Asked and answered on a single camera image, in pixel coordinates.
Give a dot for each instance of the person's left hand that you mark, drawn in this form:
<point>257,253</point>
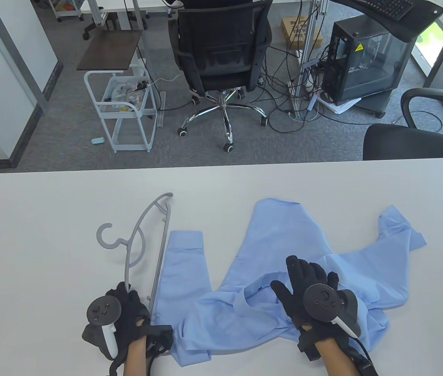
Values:
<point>131,309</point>

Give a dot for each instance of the person's left forearm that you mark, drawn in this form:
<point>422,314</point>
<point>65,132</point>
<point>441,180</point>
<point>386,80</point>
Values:
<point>135,360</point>

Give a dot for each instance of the aluminum profile bar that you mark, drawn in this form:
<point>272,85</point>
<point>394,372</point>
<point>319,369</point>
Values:
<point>161,109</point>

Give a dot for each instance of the black hand controller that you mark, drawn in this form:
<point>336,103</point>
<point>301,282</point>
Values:
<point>104,311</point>
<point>323,303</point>

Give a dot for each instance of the black right hand controller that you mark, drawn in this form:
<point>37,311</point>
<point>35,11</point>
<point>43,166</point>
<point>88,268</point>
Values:
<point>323,303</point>

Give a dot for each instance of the cardboard box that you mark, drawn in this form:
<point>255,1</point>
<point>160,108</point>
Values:
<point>290,27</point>

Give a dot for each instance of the black keyboard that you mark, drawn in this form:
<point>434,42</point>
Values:
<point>389,7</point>

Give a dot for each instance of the white rolling cart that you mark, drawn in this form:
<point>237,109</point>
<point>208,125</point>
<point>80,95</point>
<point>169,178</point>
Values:
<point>119,114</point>

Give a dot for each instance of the black mesh office chair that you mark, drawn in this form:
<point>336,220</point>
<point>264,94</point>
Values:
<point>221,39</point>

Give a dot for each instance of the white desk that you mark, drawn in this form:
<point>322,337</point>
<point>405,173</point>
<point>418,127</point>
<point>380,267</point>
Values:
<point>112,4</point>

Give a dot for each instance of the black wheeled computer stand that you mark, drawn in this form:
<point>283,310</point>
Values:
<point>378,102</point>

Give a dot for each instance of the white storage cart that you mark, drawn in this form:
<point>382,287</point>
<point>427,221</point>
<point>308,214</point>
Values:
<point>65,6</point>

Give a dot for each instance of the black curved desk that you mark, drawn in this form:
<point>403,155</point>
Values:
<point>421,19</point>

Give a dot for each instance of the black chair base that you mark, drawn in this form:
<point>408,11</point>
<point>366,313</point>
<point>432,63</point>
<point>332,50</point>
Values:
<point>88,29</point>

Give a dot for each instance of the light blue long-sleeve shirt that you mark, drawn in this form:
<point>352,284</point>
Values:
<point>284,235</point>

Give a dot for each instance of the black left hand controller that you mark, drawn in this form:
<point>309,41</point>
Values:
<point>104,311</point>

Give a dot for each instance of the white papers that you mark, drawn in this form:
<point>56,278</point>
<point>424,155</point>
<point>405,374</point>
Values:
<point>343,105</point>

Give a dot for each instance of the aluminum frame post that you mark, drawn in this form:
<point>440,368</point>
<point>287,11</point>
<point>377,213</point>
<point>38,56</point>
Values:
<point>308,51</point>

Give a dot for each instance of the person's right hand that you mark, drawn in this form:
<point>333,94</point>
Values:
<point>296,305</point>

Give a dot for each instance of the dark wooden side table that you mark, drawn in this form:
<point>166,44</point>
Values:
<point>110,49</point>

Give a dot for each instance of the black computer tower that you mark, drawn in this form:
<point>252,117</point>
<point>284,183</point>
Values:
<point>366,58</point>

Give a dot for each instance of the black padded armchair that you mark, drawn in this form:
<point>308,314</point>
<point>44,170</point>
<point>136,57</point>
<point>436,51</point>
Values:
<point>401,143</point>

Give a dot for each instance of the person's right forearm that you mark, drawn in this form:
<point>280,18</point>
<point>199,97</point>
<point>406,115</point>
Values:
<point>335,360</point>

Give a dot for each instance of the small teal item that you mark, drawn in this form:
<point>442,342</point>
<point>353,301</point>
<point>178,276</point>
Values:
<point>98,141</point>

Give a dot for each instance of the gray plastic hanger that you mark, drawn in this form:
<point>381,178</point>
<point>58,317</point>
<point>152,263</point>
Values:
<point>161,250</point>

